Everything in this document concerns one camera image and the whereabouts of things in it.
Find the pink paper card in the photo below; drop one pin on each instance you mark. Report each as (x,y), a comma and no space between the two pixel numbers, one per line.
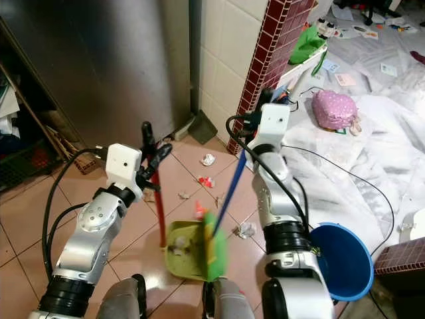
(345,80)

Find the large crumpled white paper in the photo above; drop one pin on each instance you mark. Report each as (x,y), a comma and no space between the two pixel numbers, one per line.
(246,230)

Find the small paper scrap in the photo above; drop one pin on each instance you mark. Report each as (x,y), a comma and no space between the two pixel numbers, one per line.
(220,199)
(182,195)

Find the pink polka dot bag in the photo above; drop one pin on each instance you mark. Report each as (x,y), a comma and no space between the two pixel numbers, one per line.
(334,109)

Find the white crumpled paper ball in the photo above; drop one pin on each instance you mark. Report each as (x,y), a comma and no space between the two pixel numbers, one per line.
(208,159)

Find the white plastic object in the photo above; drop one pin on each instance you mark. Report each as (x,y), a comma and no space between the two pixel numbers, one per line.
(413,226)

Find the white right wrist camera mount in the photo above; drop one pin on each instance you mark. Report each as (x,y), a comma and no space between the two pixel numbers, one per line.
(272,123)

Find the white paper card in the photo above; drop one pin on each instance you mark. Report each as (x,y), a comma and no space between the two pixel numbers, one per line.
(388,69)

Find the wooden shelf frame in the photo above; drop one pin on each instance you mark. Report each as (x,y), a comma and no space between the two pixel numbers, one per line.
(33,113)

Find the green plastic bag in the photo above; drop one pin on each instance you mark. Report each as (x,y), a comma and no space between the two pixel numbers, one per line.
(307,45)

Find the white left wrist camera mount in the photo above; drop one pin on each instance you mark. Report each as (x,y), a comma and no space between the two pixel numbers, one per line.
(123,165)

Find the dark green plastic crate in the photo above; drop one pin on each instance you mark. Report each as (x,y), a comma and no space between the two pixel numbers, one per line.
(21,171)

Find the grey right robot leg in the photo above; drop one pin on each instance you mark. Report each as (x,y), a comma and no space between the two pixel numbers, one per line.
(239,302)

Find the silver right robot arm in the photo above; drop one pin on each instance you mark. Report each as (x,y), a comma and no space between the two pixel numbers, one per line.
(275,193)

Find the stainless steel fridge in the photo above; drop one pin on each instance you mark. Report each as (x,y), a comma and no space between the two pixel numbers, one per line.
(106,60)

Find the white floor sheet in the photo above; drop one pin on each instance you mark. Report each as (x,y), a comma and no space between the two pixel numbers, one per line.
(372,153)

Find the maroon tiled ledge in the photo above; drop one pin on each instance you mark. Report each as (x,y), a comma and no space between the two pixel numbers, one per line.
(402,256)

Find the red and white wrapper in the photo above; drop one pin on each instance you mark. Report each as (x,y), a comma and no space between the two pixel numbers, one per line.
(204,181)

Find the orange trash piece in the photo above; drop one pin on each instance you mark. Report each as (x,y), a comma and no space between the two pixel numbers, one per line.
(199,210)

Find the grey robot leg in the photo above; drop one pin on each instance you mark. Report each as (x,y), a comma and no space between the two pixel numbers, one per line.
(239,302)
(123,299)

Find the white plastic box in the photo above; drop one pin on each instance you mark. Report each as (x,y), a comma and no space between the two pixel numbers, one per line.
(302,68)

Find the blue plastic bucket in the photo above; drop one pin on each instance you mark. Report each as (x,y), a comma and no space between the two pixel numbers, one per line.
(342,262)

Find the grey left robot leg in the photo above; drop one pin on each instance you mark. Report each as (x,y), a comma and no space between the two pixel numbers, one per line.
(123,299)

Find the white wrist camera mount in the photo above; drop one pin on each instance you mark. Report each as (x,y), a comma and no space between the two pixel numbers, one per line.
(272,123)
(123,165)

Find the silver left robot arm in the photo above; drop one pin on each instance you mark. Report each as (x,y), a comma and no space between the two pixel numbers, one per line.
(93,229)

